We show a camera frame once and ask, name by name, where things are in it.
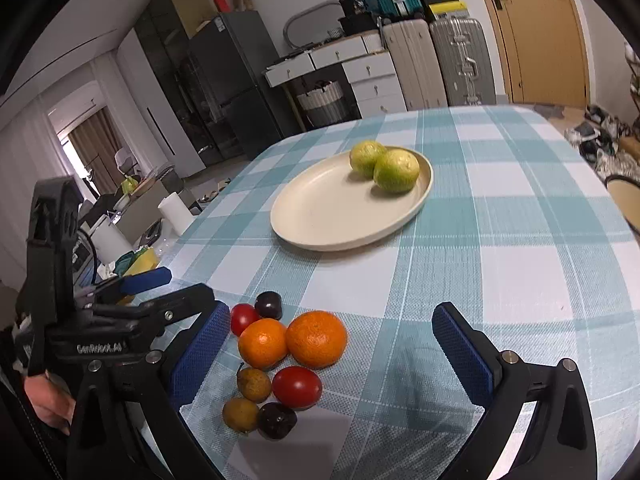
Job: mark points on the cardboard box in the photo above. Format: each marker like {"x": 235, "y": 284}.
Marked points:
{"x": 187, "y": 7}

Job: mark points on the brown curtain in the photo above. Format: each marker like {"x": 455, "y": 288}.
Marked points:
{"x": 97, "y": 150}

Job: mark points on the wooden door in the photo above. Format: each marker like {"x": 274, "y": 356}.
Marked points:
{"x": 540, "y": 30}

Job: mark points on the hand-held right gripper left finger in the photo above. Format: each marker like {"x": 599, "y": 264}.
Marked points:
{"x": 200, "y": 355}

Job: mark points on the small brown pear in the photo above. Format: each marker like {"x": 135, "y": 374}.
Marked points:
{"x": 240, "y": 414}
{"x": 254, "y": 384}

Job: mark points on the grey refrigerator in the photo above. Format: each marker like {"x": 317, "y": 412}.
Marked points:
{"x": 235, "y": 75}

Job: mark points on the white laundry basket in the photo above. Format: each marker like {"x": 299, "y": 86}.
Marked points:
{"x": 322, "y": 105}

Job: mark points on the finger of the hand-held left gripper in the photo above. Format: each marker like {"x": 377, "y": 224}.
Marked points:
{"x": 175, "y": 304}
{"x": 145, "y": 280}

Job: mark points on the black bag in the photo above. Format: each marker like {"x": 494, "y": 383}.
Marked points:
{"x": 356, "y": 10}

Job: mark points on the teal checked tablecloth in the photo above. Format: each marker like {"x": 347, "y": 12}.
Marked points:
{"x": 500, "y": 260}

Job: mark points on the round stool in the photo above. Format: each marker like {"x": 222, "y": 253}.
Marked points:
{"x": 625, "y": 200}

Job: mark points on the person's left hand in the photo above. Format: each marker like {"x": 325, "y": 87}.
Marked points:
{"x": 47, "y": 400}

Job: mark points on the black glass cabinet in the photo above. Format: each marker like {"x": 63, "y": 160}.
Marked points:
{"x": 165, "y": 60}

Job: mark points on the dark purple plum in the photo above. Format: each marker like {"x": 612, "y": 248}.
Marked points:
{"x": 276, "y": 421}
{"x": 268, "y": 305}

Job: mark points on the white dresser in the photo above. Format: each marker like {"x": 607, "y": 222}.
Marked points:
{"x": 370, "y": 77}

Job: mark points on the white bucket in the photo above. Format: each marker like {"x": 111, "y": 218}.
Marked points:
{"x": 112, "y": 242}

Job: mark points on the orange mandarin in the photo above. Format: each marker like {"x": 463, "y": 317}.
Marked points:
{"x": 316, "y": 338}
{"x": 262, "y": 342}

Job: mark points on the cream oval plate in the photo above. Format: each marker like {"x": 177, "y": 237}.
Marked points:
{"x": 325, "y": 205}

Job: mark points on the oval mirror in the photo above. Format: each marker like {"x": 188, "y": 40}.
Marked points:
{"x": 310, "y": 22}

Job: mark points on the silver suitcase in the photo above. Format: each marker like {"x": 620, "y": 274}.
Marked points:
{"x": 460, "y": 60}

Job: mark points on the green citrus fruit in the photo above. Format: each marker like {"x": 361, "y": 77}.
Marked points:
{"x": 364, "y": 157}
{"x": 396, "y": 171}

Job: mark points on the red tomato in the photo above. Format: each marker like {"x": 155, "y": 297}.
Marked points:
{"x": 243, "y": 316}
{"x": 296, "y": 386}

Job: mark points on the pile of shoes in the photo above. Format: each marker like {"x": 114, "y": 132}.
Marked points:
{"x": 605, "y": 135}

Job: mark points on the cream suitcase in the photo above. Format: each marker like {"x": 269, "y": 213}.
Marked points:
{"x": 412, "y": 62}

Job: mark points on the paper towel roll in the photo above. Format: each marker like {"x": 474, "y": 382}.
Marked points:
{"x": 175, "y": 212}

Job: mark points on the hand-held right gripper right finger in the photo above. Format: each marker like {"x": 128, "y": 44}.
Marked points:
{"x": 460, "y": 355}

